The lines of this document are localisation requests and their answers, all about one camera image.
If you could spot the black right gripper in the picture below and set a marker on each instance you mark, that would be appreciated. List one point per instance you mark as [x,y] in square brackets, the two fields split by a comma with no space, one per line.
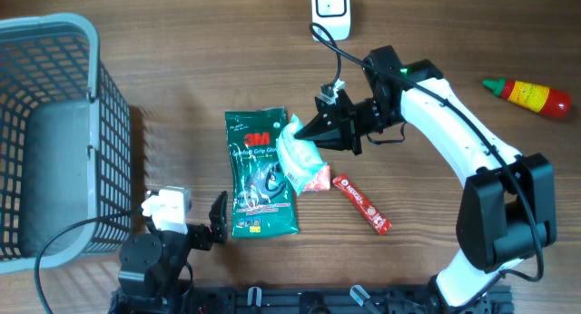
[335,119]

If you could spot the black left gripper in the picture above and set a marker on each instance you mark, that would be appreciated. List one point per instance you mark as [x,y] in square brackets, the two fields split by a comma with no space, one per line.
[203,238]

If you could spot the light blue wipes pack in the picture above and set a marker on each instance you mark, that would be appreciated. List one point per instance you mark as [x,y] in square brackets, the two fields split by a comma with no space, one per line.
[300,160]

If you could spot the green 3M gloves packet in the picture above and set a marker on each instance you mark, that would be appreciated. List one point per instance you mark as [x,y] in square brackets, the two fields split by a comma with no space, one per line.
[263,199]

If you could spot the red stick sachet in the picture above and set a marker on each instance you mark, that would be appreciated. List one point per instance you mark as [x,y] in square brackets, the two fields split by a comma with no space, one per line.
[365,207]

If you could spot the small red patterned box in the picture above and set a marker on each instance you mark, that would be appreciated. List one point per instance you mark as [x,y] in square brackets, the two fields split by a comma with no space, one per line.
[321,181]

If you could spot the red yellow sauce bottle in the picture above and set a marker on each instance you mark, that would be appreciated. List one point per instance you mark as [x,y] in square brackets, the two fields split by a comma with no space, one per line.
[536,98]

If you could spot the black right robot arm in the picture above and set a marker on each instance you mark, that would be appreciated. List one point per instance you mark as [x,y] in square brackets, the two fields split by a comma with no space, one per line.
[507,212]

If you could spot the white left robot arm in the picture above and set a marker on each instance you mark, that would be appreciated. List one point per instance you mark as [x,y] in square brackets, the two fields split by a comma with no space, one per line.
[151,263]

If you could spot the white barcode scanner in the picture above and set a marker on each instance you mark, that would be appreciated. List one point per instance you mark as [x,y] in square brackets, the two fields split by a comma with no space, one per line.
[334,16]

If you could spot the grey plastic shopping basket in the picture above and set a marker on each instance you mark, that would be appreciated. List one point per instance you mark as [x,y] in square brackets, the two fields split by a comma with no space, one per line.
[65,145]

